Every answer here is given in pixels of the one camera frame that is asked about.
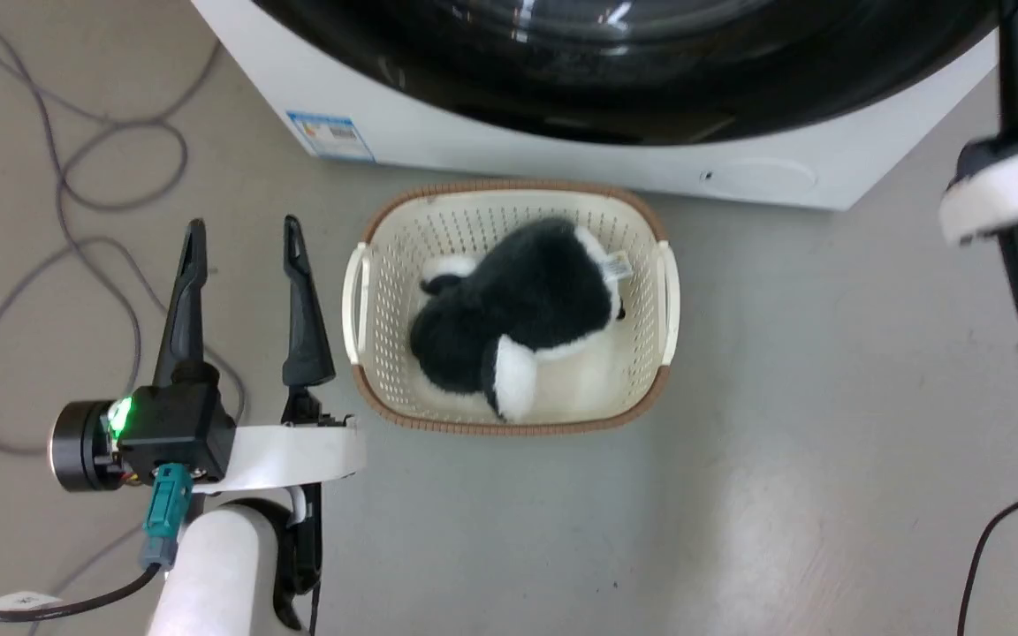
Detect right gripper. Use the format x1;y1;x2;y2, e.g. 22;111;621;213
939;0;1018;342

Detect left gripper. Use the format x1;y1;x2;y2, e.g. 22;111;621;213
49;215;368;496

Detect white front-load washing machine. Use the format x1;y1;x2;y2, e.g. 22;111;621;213
191;0;1001;212

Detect black glass washing machine door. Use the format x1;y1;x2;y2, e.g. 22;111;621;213
248;0;1001;148

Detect cream plastic laundry basket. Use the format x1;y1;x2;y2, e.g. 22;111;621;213
342;180;681;436

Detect blue white energy label sticker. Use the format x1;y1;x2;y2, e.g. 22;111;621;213
285;110;376;163

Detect black white plush toy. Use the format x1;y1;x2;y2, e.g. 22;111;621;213
409;216;633;424

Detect black cable with teal connector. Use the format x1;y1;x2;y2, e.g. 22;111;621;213
0;463;194;625

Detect grey floor cable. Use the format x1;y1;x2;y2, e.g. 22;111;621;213
0;0;247;457

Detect thin black cable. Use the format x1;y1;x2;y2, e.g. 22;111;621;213
957;492;1018;636

